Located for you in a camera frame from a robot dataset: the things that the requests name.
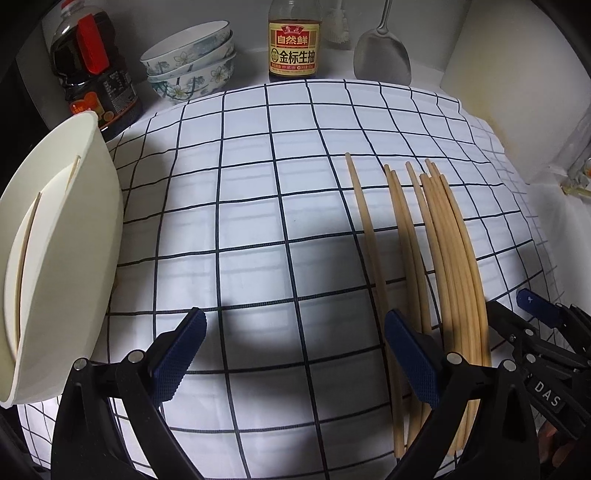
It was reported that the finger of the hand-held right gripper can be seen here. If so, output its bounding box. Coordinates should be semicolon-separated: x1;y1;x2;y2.
516;288;591;352
487;300;588;371

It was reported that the soy sauce glass bottle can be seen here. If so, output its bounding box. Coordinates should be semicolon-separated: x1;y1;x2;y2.
268;0;321;84

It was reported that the person's right hand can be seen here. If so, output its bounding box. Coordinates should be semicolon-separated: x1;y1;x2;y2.
538;413;573;462

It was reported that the metal spatula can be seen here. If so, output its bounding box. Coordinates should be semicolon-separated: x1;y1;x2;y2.
353;0;413;86

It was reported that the white plastic container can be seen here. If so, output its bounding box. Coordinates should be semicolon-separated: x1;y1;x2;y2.
0;112;124;409

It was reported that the white black checked cloth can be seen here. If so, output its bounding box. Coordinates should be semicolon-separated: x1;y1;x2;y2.
14;78;568;480

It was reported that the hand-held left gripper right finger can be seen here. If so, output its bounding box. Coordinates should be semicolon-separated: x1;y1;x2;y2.
385;309;541;480

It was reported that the white bottle brush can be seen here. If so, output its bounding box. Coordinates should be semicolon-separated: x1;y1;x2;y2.
321;0;352;49

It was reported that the dark oil bottle red handle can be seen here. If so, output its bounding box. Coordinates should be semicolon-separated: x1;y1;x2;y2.
44;4;143;141

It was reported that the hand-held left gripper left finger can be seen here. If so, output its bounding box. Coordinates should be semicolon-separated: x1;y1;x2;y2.
51;308;207;480

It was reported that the cream cutting board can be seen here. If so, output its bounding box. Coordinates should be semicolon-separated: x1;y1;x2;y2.
438;0;589;185

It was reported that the floral ceramic bowl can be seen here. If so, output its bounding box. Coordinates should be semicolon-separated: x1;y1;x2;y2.
145;44;236;86
140;20;233;75
148;53;237;103

